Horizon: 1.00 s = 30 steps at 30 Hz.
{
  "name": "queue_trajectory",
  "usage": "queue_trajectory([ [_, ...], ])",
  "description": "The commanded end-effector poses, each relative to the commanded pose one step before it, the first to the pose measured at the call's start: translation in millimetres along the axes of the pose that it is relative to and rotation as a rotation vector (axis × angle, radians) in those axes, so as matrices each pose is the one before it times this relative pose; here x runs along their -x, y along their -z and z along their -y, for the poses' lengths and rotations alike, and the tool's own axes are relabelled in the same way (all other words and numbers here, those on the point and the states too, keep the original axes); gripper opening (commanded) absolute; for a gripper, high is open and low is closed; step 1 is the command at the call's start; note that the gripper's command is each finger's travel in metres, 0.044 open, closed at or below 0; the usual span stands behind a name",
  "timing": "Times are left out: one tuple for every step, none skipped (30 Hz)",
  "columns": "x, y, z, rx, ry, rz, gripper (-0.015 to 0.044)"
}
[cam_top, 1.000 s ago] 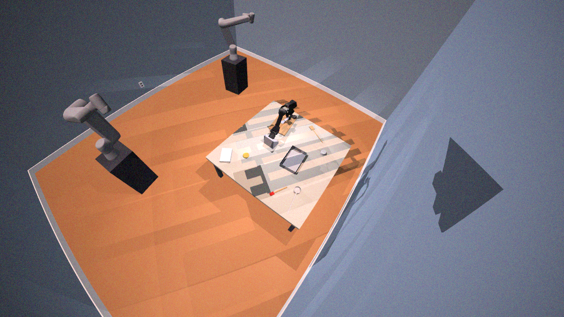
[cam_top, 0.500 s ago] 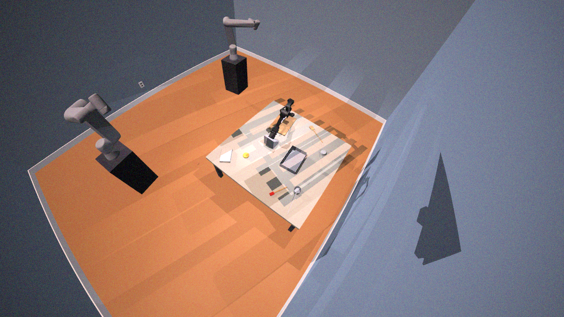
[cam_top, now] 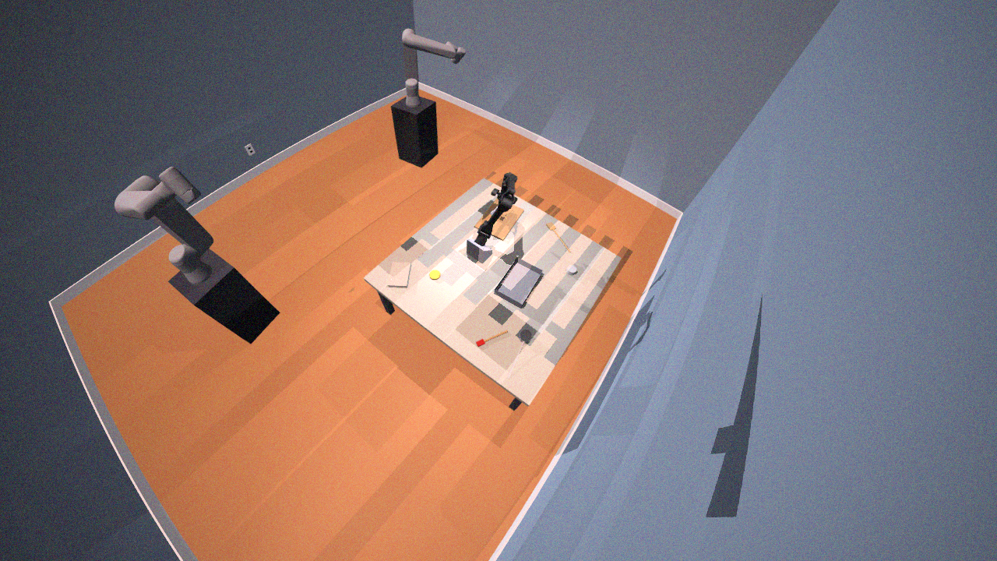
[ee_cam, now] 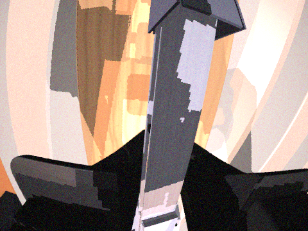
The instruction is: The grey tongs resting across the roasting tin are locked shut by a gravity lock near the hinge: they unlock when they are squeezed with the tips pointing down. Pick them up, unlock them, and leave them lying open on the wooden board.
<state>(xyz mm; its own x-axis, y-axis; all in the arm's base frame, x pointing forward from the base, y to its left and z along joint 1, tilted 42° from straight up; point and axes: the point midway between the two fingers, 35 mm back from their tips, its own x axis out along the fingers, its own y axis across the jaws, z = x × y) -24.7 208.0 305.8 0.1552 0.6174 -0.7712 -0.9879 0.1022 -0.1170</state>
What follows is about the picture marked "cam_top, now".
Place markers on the light wooden board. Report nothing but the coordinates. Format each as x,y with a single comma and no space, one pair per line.
505,223

